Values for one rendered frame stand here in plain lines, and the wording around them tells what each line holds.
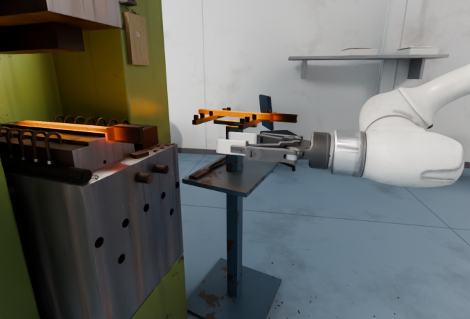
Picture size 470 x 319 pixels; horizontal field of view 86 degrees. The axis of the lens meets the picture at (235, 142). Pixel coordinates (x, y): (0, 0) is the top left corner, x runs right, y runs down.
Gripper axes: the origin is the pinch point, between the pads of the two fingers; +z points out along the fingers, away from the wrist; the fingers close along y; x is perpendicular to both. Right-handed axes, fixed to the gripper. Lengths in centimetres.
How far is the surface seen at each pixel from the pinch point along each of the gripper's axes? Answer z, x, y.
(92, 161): 35.0, -6.2, -7.6
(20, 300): 49, -40, -22
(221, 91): 119, -8, 283
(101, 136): 36.2, -0.9, -2.7
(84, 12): 35.1, 28.5, -3.7
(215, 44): 126, 55, 282
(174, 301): 29, -68, 13
